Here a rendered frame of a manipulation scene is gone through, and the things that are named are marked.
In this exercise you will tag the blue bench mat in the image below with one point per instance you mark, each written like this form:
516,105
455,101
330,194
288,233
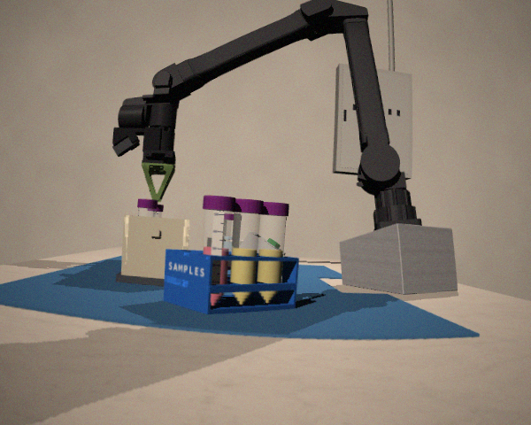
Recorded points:
90,291

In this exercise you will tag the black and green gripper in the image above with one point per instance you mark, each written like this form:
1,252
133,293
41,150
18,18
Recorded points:
162,161

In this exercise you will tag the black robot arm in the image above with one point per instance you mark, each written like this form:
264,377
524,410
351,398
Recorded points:
379,173

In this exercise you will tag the blue sample rack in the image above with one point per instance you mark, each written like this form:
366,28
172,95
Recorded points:
188,283

